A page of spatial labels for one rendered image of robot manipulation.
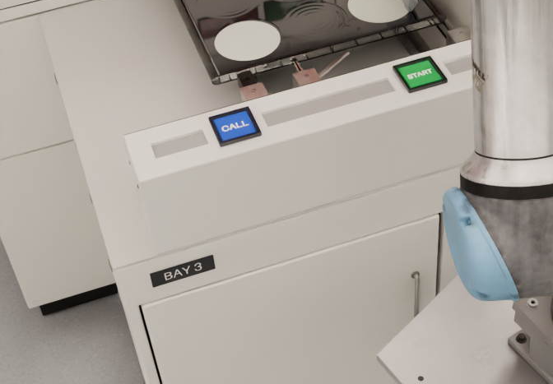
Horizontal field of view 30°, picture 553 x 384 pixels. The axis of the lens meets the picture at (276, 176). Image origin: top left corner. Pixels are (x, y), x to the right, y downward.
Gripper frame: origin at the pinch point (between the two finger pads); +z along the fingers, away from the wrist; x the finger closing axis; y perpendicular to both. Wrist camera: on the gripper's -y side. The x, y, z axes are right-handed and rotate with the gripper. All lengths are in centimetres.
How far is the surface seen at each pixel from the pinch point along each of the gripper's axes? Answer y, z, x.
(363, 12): 7.3, 1.4, 3.1
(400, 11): 2.2, 1.4, 0.7
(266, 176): 4.4, 0.8, 41.5
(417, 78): -9.0, -5.0, 22.2
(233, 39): 22.9, 1.3, 16.6
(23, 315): 85, 91, 25
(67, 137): 66, 38, 14
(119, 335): 61, 91, 21
